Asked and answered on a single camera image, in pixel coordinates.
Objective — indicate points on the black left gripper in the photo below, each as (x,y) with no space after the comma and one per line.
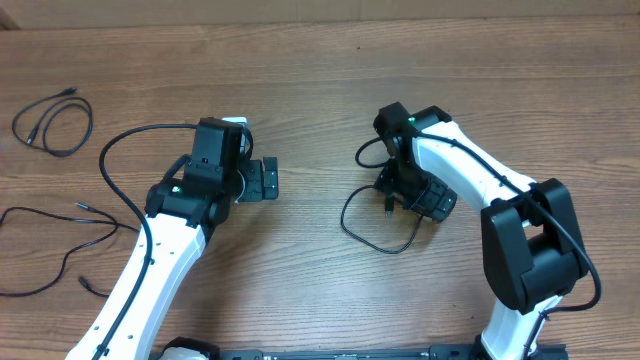
(254,188)

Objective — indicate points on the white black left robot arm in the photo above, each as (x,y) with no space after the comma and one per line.
(177,223)

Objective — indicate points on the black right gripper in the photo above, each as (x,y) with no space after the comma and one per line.
(431,201)

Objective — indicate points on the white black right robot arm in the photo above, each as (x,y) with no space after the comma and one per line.
(534,258)

